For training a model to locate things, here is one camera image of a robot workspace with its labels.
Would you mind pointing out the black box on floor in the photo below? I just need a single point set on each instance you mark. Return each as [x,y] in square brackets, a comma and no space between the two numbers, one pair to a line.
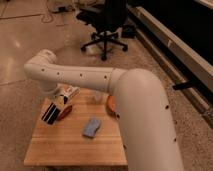
[128,31]

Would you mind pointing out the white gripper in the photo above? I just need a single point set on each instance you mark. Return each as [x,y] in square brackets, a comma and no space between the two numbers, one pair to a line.
[61,99]

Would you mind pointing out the wooden table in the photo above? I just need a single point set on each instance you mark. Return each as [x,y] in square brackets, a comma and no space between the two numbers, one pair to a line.
[62,144]

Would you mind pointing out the clear ceramic cup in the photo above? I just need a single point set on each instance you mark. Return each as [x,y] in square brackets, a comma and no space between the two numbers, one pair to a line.
[97,96]

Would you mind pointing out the orange ceramic plate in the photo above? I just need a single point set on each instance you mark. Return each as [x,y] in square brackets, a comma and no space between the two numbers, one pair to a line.
[110,106]

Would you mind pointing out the brown eraser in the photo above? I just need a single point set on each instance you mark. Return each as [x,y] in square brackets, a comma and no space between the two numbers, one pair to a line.
[65,112]

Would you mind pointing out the black office chair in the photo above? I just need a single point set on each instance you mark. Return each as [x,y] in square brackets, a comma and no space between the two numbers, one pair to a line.
[106,18]

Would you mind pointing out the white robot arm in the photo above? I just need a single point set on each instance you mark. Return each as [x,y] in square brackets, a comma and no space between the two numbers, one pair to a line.
[141,104]

